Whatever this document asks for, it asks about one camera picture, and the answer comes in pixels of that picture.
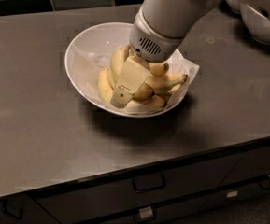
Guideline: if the lower drawer handle with label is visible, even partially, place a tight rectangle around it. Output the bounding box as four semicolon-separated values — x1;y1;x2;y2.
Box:
134;206;156;223

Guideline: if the white bowl far back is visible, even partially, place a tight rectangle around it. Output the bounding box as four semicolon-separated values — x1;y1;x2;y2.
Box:
225;0;240;14

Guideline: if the white paper bowl liner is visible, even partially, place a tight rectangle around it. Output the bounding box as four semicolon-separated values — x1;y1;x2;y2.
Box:
65;44;199;118

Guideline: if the bottom right yellow banana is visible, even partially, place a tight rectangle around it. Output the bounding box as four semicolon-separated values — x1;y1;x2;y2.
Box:
134;95;166;108

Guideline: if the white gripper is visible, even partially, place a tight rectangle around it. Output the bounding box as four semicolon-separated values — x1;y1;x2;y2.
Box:
110;7;185;108

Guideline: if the upright yellow banana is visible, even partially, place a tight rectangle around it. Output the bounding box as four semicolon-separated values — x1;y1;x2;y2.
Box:
149;63;169;77

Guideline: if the long right-pointing yellow banana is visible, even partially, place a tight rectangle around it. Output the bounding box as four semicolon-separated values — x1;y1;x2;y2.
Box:
146;73;188;90

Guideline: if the large white bowl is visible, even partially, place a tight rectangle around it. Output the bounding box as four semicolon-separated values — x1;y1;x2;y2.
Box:
64;21;190;119

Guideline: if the middle drawer front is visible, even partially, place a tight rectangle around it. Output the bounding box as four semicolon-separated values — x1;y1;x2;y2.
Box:
35;153;242;224

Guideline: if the white bowl back right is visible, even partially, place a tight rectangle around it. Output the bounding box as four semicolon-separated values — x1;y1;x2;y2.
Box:
240;3;270;45

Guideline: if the black left drawer handle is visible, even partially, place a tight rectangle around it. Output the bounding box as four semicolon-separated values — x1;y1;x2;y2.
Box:
2;199;23;221

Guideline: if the black drawer handle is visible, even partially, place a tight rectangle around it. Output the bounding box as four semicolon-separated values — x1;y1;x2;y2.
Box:
132;173;166;193
2;199;23;221

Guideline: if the drawer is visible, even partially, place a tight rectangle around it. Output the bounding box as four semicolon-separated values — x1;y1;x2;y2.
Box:
221;145;270;186
0;195;59;224
35;153;242;224

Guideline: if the left drawer front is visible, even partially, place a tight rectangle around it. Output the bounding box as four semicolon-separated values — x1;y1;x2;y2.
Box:
0;195;59;224

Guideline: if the lower right drawer label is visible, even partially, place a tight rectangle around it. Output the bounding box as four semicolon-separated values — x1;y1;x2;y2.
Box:
226;190;238;199

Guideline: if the left bottom yellow banana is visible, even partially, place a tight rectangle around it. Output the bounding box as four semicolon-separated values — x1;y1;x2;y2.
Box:
97;67;113;103

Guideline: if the black middle drawer handle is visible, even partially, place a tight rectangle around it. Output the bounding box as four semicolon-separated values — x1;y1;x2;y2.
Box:
132;173;166;193

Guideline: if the right drawer front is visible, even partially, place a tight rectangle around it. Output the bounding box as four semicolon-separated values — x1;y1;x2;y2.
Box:
221;145;270;186

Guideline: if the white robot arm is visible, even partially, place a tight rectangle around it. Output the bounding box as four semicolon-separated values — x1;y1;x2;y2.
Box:
111;0;270;108

